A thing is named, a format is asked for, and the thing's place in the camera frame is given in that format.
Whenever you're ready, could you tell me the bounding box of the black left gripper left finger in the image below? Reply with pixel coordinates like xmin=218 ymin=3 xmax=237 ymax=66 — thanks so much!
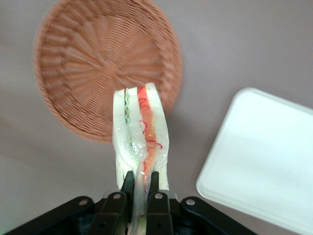
xmin=88 ymin=170 xmax=135 ymax=235

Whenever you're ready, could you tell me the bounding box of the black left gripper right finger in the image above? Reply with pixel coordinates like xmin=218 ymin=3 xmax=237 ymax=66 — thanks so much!
xmin=146 ymin=171 xmax=175 ymax=235

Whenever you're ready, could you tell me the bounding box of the plastic triangle sandwich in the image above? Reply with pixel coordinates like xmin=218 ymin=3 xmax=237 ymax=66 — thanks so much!
xmin=112 ymin=82 xmax=171 ymax=235

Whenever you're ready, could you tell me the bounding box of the cream rectangular plastic tray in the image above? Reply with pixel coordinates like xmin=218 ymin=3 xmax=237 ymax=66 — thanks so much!
xmin=195 ymin=87 xmax=313 ymax=235

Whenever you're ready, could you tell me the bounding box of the brown round wicker basket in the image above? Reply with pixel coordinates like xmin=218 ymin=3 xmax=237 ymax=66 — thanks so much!
xmin=33 ymin=0 xmax=184 ymax=144

